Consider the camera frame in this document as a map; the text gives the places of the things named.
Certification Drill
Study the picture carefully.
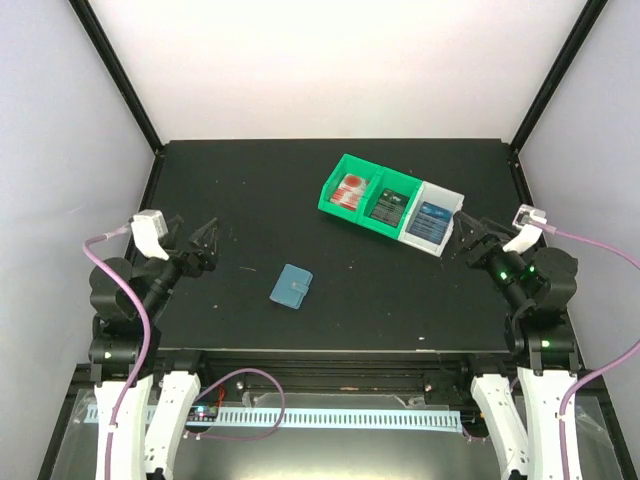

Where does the left black frame post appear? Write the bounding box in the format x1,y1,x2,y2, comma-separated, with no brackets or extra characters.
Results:
68,0,164,155

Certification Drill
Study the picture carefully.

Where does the right black frame post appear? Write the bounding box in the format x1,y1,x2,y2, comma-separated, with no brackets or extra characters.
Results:
510,0,608,153

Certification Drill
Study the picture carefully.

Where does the white slotted cable duct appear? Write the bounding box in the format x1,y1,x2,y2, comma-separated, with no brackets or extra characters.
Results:
83,403,464,434

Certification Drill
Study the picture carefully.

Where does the white bin with blue cards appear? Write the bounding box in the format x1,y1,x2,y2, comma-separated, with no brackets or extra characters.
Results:
398,181,464,257

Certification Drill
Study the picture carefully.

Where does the green bin with black cards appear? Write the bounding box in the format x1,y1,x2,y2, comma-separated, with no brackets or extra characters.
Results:
358,167,422,240

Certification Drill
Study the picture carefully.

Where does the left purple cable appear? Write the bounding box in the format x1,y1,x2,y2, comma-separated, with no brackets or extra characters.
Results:
82,227,286,480

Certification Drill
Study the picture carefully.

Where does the black credit card stack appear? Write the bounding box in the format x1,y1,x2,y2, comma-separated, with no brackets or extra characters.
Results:
370,188,409,228

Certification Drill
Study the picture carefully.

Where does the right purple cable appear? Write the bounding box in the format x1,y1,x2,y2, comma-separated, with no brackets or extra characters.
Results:
462,223,640,480

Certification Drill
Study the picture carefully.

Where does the blue credit card stack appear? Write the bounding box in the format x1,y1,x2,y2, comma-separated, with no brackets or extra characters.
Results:
407,202,452,245

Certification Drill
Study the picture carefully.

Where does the purple cable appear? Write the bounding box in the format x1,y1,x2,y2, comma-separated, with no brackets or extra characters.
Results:
462,223,640,480
82,227,286,480

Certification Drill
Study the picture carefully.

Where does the left small circuit board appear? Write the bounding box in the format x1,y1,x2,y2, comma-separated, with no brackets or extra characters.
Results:
185,405,219,428

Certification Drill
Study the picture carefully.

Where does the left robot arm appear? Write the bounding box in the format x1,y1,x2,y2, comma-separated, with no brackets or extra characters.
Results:
83,210,219,479

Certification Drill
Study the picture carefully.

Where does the black frame post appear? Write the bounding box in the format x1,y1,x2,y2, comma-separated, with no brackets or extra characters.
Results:
68,0,164,155
510,0,608,153

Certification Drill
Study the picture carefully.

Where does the red white credit card stack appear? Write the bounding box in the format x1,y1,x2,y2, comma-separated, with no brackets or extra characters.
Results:
330,174,370,211

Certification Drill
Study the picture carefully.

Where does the green bin with red cards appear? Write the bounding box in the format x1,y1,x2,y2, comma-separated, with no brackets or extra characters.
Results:
318,154,383,224

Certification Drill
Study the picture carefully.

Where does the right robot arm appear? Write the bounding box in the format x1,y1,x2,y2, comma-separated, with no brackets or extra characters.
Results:
453,205,582,479

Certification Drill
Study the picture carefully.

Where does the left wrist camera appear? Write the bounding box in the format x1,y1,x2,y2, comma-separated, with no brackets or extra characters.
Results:
130,209,169,261

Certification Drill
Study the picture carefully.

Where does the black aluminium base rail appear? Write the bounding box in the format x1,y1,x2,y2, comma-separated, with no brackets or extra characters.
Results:
74,349,601,401

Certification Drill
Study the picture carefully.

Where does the blue card holder wallet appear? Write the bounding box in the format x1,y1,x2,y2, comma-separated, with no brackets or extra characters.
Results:
269,264,313,310

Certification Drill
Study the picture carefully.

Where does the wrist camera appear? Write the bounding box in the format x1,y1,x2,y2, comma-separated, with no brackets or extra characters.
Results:
502,204,547,254
130,209,169,261

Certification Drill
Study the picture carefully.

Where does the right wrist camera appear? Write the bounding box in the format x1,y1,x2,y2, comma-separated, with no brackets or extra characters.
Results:
502,204,547,254

